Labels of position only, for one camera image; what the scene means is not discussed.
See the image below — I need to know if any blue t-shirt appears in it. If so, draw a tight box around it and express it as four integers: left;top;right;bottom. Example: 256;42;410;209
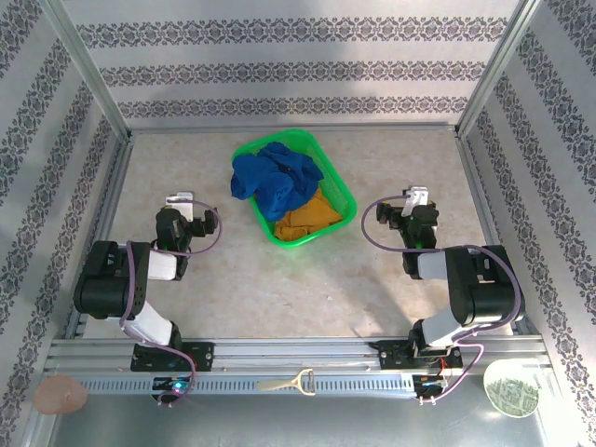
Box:
230;141;326;224

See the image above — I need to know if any aluminium back rail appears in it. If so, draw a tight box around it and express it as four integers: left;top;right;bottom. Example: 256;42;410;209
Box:
128;121;460;136

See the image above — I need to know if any pink round lump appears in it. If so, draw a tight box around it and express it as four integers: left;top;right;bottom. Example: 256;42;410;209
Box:
33;374;88;415

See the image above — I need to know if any cream vegetable peeler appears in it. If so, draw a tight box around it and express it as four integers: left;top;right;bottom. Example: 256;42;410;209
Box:
255;368;317;397

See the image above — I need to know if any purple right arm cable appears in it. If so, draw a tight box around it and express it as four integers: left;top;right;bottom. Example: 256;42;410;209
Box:
361;196;523;404

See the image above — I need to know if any aluminium side rail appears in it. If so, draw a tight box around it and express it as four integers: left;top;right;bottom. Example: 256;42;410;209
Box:
64;132;136;339
454;128;541;337

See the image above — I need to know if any aluminium frame post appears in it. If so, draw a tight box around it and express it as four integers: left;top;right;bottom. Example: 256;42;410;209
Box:
458;0;545;136
39;0;134;141

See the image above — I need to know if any aluminium mounting rail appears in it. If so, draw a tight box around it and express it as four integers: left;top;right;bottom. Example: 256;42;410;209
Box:
44;335;549;373

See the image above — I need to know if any slotted grey cable duct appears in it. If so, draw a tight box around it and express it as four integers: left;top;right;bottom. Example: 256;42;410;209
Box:
78;374;420;396

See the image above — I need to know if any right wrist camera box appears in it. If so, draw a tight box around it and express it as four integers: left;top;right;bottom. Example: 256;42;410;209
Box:
401;185;430;218

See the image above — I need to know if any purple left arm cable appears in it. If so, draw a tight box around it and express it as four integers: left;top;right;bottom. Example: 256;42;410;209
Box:
118;199;224;409

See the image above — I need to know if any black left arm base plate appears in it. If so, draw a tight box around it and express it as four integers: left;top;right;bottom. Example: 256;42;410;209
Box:
129;341;215;373

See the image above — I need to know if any green patterned bowl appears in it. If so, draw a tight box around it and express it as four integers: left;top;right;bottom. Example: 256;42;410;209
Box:
482;358;540;419

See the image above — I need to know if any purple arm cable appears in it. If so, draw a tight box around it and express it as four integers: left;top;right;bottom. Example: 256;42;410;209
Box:
118;199;224;409
361;196;523;404

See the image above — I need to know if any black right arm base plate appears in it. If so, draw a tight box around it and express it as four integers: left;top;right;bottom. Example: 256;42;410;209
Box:
375;339;465;372

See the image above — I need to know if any orange cloth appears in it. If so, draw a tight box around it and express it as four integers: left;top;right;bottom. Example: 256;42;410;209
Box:
273;185;345;243

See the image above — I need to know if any green plastic basket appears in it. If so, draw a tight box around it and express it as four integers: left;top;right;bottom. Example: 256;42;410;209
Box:
231;129;359;251

